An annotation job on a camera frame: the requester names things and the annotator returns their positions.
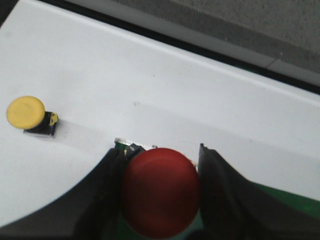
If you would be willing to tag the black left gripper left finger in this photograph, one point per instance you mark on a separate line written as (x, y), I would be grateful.
(89, 211)

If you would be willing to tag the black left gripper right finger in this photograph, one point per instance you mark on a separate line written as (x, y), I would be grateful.
(250, 207)

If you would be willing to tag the red push button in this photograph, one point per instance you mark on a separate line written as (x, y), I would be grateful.
(160, 194)

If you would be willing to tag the green conveyor belt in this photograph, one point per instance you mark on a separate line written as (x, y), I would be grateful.
(287, 197)

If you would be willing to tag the yellow push button far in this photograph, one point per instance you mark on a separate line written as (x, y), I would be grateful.
(28, 113)

